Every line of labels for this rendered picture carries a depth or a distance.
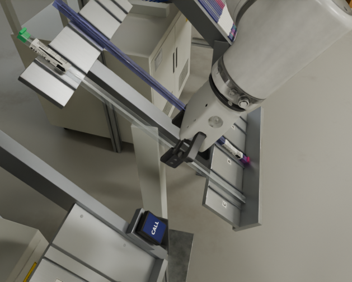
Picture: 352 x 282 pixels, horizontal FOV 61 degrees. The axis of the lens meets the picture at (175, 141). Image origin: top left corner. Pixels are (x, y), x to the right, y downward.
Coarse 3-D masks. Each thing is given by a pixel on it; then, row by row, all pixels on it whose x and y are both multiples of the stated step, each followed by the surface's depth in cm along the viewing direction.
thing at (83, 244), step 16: (80, 208) 48; (64, 224) 45; (80, 224) 47; (96, 224) 49; (64, 240) 44; (80, 240) 46; (96, 240) 48; (112, 240) 50; (128, 240) 52; (48, 256) 42; (64, 256) 44; (80, 256) 45; (96, 256) 47; (112, 256) 49; (128, 256) 51; (144, 256) 54; (32, 272) 41; (48, 272) 41; (64, 272) 43; (80, 272) 45; (96, 272) 46; (112, 272) 48; (128, 272) 50; (144, 272) 53
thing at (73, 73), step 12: (24, 36) 42; (72, 72) 46; (84, 84) 47; (96, 84) 48; (96, 96) 48; (108, 96) 49; (120, 108) 49; (132, 120) 51; (144, 132) 52; (156, 132) 53; (168, 144) 54; (204, 168) 58; (216, 180) 59; (228, 192) 61
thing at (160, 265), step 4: (156, 260) 55; (160, 260) 54; (164, 260) 54; (156, 264) 54; (160, 264) 54; (164, 264) 54; (156, 268) 54; (160, 268) 53; (164, 268) 53; (152, 272) 53; (156, 272) 53; (160, 272) 52; (164, 272) 53; (152, 276) 53; (156, 276) 52; (160, 276) 52; (152, 280) 52; (156, 280) 52; (160, 280) 52
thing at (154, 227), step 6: (150, 216) 51; (150, 222) 51; (156, 222) 52; (144, 228) 50; (150, 228) 51; (156, 228) 52; (162, 228) 53; (150, 234) 50; (156, 234) 51; (162, 234) 52; (156, 240) 51
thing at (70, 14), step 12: (60, 0) 50; (72, 12) 51; (84, 24) 52; (96, 36) 53; (108, 48) 54; (120, 60) 55; (132, 60) 56; (144, 72) 57; (156, 84) 58; (168, 96) 59; (180, 108) 61
